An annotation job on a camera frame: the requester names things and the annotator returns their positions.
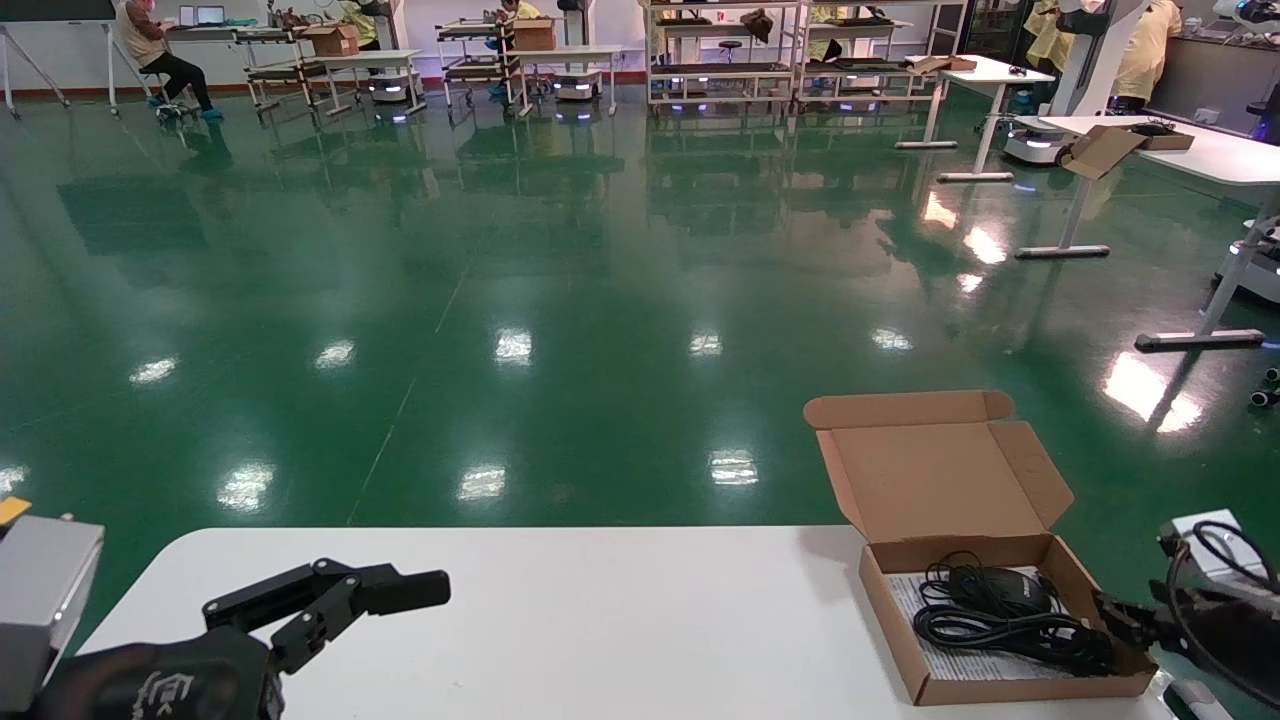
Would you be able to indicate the dark counter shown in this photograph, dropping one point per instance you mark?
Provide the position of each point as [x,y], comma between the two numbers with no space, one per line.
[1225,80]

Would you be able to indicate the white paper manual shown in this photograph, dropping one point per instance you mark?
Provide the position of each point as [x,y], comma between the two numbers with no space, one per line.
[905,600]

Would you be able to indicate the metal rack cart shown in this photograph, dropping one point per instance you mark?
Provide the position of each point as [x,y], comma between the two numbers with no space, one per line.
[475,68]
[280,72]

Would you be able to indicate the white robot head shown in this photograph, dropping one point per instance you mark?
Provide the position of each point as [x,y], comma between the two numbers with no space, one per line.
[1255,10]

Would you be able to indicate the white mobile robot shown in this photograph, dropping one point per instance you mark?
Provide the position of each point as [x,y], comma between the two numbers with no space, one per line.
[578,86]
[388,88]

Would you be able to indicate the large white table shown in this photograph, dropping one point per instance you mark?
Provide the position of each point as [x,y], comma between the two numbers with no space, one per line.
[1220,155]

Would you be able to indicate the person in yellow coat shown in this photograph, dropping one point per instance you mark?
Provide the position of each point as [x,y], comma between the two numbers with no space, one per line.
[360,15]
[1050,30]
[525,10]
[1150,50]

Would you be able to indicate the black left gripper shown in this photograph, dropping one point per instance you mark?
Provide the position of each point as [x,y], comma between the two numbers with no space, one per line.
[160,680]

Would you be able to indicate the flat cardboard piece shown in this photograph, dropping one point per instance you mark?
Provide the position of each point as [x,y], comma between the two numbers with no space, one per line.
[940,64]

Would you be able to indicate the black round stool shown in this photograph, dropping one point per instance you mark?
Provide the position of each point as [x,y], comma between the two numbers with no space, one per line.
[733,45]

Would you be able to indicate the white grey robot base part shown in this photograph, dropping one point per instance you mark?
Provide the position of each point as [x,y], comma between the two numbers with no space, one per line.
[1195,703]

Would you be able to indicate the black wheeled stool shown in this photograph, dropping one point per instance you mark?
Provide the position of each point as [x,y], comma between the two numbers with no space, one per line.
[172,108]

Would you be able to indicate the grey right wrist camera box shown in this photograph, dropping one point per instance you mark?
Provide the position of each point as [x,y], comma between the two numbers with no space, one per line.
[1205,540]

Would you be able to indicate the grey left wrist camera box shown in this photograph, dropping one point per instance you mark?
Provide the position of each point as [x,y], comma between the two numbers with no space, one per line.
[45,590]

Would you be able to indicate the brown bag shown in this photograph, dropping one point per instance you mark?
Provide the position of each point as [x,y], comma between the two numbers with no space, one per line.
[758,24]

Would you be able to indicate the white table with T-legs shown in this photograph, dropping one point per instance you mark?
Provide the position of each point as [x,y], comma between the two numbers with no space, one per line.
[1000,70]

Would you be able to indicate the small white table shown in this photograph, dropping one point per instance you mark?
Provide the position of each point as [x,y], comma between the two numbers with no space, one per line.
[370,58]
[570,52]

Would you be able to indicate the black board on stand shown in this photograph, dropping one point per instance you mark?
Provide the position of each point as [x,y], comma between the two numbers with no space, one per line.
[50,8]

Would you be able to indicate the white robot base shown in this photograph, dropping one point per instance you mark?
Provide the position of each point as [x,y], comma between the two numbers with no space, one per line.
[1255,265]

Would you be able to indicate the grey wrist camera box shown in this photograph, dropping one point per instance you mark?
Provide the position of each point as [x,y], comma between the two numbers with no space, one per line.
[1205,540]
[45,590]

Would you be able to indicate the tall white robot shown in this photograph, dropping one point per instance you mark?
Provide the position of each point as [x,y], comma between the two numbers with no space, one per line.
[1085,60]

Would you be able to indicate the black computer mouse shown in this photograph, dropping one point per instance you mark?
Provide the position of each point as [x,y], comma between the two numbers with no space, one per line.
[1005,592]

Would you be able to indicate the seated person beige shirt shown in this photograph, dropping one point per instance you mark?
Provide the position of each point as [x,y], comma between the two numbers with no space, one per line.
[150,40]

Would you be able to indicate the black caster wheels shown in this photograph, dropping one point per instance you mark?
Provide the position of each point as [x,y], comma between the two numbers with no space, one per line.
[1265,398]

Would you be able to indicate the brown cardboard box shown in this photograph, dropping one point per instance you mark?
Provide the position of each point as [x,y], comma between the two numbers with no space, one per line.
[335,40]
[535,35]
[930,480]

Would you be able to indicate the white shelving rack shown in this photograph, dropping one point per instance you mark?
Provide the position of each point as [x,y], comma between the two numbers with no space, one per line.
[720,68]
[870,65]

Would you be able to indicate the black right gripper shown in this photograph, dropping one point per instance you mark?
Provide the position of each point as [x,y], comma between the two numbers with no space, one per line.
[1220,630]

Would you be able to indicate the white desk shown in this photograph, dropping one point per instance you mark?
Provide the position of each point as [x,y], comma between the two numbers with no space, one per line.
[205,33]

